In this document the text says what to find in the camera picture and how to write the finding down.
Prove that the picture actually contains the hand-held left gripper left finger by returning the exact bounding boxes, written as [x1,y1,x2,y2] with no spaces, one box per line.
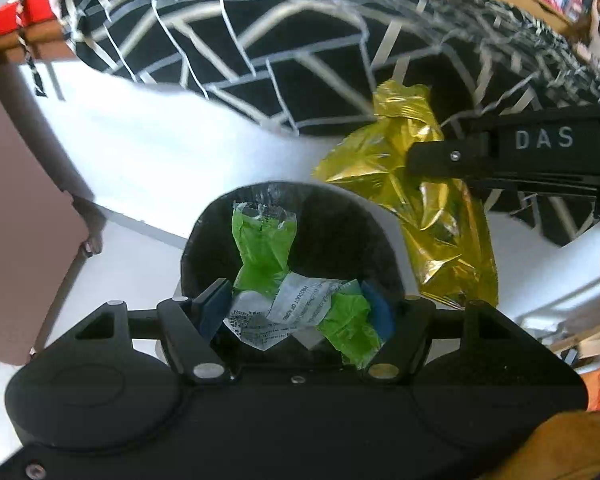
[44,279,234,387]

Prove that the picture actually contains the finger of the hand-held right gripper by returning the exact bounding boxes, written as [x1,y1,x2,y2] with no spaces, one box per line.
[405,132,492,181]

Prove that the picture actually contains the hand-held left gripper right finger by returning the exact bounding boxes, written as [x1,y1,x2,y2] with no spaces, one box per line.
[361,282,547,387]

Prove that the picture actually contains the gold foil wrapper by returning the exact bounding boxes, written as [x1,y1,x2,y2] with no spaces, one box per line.
[312,79,501,311]

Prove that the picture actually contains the green white plastic wrapper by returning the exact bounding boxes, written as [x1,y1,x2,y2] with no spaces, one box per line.
[222,201,386,367]

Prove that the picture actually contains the trash bin with black bag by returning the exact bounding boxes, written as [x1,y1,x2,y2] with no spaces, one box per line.
[180,180,406,376]

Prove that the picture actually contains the pale wooden boards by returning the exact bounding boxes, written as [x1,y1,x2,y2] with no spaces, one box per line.
[520,310,600,376]

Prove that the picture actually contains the black white patterned blanket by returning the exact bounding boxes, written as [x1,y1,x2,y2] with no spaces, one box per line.
[60,0,600,248]

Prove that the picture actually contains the pink ribbed suitcase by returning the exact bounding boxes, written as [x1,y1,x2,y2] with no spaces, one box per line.
[0,57,103,366]

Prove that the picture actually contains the person's yellow brown clothing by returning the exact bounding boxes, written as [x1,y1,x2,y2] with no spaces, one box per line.
[480,409,600,480]

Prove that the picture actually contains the brown wooden stand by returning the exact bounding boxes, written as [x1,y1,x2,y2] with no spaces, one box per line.
[0,20,78,66]

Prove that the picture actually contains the black white strap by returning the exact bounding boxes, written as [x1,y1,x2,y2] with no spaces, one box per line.
[17,30,48,96]

